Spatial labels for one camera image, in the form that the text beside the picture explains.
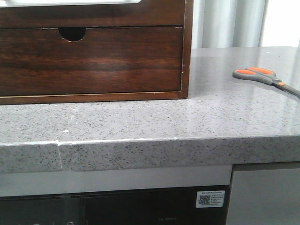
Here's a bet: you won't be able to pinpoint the white QR code sticker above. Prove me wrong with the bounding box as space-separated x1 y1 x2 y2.
195 190 225 208

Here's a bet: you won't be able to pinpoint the grey orange scissors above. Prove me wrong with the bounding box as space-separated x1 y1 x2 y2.
232 67 300 97

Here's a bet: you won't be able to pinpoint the black built-in appliance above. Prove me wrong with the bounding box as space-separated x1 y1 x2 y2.
0 185 229 225

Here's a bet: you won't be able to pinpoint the dark wooden drawer cabinet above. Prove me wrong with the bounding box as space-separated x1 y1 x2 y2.
0 0 193 105

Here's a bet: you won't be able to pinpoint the grey lower cabinet door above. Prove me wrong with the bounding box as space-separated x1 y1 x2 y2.
226 162 300 225

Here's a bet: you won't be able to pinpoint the grey curtain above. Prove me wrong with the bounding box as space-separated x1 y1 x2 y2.
192 0 300 49

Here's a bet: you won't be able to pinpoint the dark wooden drawer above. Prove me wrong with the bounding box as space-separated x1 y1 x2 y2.
0 27 183 96

